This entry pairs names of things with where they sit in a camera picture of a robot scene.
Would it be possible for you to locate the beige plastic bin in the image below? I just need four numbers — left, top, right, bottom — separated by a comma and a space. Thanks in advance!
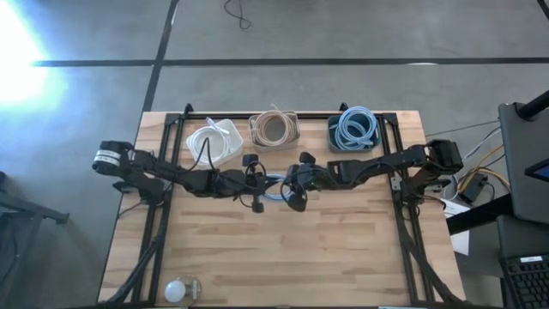
247, 112, 301, 154

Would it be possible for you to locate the white plastic bin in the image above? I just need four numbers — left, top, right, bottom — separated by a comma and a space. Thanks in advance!
184, 118, 244, 169

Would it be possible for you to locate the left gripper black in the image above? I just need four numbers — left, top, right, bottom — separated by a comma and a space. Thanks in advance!
214, 153, 265, 215

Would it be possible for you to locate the white paper sheet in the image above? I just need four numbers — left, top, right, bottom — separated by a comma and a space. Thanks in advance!
440, 199, 472, 258

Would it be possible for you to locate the black power box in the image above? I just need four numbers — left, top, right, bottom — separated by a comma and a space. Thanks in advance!
457, 173, 490, 205

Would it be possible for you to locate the blue HDMI cable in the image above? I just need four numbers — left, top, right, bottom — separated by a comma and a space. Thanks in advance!
333, 106, 379, 151
260, 173, 295, 202

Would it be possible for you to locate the blue plastic bin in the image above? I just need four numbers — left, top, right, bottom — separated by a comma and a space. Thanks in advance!
326, 113, 382, 155

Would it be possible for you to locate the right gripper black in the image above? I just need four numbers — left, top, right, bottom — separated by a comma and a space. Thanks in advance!
286, 151, 329, 213

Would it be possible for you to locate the black floor cable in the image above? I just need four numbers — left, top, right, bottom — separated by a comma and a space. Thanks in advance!
222, 0, 253, 31

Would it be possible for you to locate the white HDMI cable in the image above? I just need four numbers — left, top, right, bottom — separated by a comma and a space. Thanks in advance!
190, 116, 232, 164
188, 128, 231, 167

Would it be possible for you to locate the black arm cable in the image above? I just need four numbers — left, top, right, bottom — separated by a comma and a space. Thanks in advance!
188, 136, 216, 173

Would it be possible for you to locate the black metal stand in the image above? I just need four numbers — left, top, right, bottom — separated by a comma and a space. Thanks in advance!
0, 171, 70, 309

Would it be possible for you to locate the black keyboard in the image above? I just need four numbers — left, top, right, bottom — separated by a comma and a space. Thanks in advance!
499, 252, 549, 309

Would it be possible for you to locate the tablet with blue screen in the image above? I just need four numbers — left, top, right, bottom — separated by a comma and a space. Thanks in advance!
523, 157, 549, 184

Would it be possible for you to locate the black pole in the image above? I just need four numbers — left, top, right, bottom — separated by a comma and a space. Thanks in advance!
516, 88, 549, 121

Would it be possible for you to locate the black cart bar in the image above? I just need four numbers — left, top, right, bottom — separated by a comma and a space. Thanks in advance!
445, 192, 516, 236

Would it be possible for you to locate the white dome on clear base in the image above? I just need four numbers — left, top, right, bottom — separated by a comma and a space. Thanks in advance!
164, 275, 202, 307

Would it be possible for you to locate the beige HDMI cable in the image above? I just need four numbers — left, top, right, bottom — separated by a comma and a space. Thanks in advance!
250, 112, 298, 147
251, 103, 299, 146

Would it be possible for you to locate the grey cart panel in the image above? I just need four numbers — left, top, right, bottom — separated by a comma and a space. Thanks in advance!
497, 101, 549, 225

